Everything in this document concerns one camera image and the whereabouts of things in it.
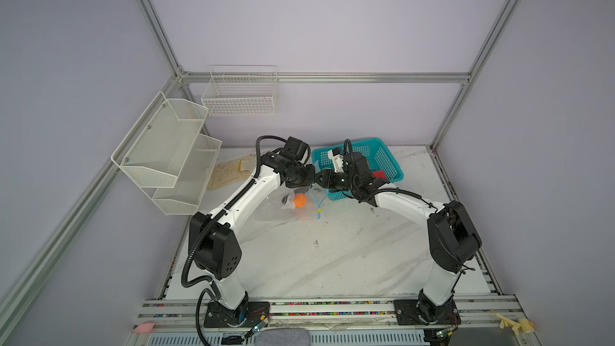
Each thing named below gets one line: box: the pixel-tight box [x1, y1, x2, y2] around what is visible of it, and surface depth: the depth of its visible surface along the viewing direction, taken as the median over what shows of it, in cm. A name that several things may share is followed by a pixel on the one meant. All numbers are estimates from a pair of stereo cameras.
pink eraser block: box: [134, 321, 156, 334], surface depth 72 cm
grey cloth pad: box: [254, 328, 310, 346], surface depth 69 cm
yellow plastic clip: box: [495, 313, 535, 336], surface depth 72 cm
